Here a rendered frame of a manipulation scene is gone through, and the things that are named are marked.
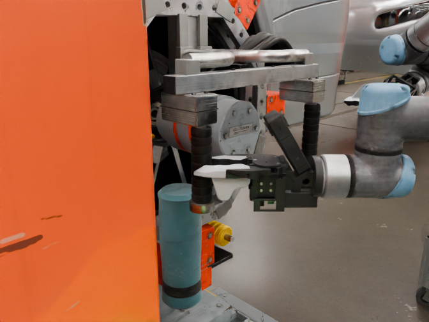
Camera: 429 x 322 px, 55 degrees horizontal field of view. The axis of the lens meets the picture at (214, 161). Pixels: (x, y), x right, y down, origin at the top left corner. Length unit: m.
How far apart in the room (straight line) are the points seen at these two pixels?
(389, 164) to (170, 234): 0.43
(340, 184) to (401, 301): 1.28
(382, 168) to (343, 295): 1.22
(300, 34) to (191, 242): 0.83
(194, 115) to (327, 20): 0.98
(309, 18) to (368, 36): 1.82
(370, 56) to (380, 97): 2.59
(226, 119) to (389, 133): 0.30
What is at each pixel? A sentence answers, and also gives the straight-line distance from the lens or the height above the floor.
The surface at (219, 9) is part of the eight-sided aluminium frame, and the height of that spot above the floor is 1.10.
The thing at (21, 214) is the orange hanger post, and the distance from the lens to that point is 0.30.
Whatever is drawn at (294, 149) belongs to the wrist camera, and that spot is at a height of 0.86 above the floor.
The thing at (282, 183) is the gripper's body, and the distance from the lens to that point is 0.68.
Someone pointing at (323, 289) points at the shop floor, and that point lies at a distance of 1.91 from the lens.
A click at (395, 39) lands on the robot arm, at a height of 1.03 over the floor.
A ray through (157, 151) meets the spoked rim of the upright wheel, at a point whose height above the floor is 0.76.
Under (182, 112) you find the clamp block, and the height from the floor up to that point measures 0.92.
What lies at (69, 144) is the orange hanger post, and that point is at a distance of 0.30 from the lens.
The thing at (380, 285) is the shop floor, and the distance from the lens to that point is 2.01.
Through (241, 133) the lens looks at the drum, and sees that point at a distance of 0.86.
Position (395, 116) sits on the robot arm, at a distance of 0.70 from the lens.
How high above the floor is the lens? 1.04
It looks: 17 degrees down
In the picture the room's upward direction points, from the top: straight up
